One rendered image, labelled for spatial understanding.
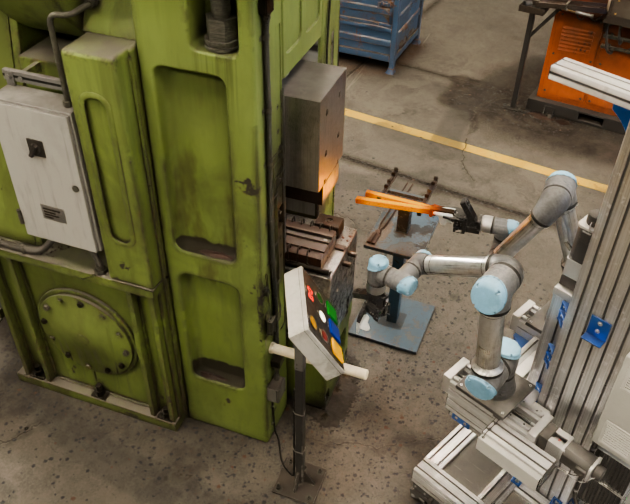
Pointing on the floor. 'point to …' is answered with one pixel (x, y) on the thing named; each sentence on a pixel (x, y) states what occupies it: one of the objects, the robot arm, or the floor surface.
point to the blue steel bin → (379, 28)
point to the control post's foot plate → (286, 486)
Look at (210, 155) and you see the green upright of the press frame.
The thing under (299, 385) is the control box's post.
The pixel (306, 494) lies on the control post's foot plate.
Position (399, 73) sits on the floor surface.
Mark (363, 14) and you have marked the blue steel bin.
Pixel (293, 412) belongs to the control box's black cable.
